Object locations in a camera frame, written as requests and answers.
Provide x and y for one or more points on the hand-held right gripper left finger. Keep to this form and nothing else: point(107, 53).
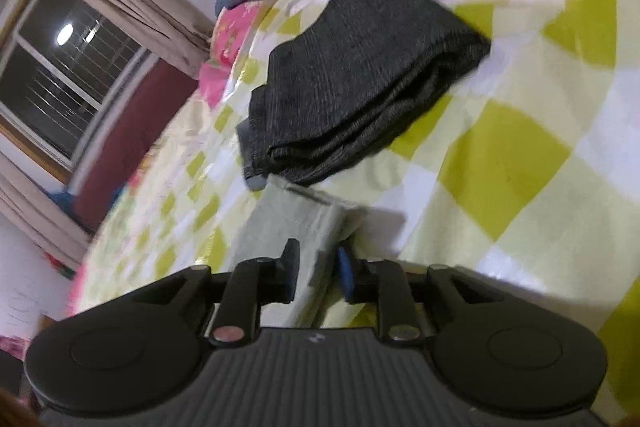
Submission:
point(290, 269)

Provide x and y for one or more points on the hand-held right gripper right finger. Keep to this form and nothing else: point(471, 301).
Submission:
point(345, 278)

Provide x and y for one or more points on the grey-green pants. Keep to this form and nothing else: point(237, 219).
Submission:
point(285, 227)

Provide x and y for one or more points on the dark grey pants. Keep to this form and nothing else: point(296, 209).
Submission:
point(365, 72)

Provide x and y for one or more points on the maroon sofa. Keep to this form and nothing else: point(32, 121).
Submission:
point(135, 137)

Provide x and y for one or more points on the green checkered plastic sheet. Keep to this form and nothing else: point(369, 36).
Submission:
point(510, 147)

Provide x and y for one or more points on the pink floral quilt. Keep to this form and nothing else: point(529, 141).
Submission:
point(227, 52)

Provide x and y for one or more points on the blue bag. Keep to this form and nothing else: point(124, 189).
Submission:
point(62, 202)

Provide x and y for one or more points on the beige curtain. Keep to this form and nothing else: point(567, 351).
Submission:
point(35, 212)
point(135, 12)

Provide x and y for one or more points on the window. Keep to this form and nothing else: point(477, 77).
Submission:
point(55, 82)

